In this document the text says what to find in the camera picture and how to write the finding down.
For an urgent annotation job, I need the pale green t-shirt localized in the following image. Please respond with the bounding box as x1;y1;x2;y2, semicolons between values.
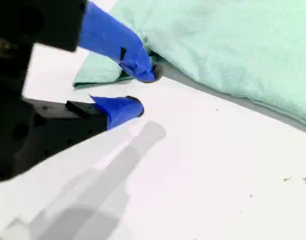
72;0;306;136

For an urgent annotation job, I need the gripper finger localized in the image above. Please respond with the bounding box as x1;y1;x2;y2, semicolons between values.
25;94;145;161
34;0;157;84

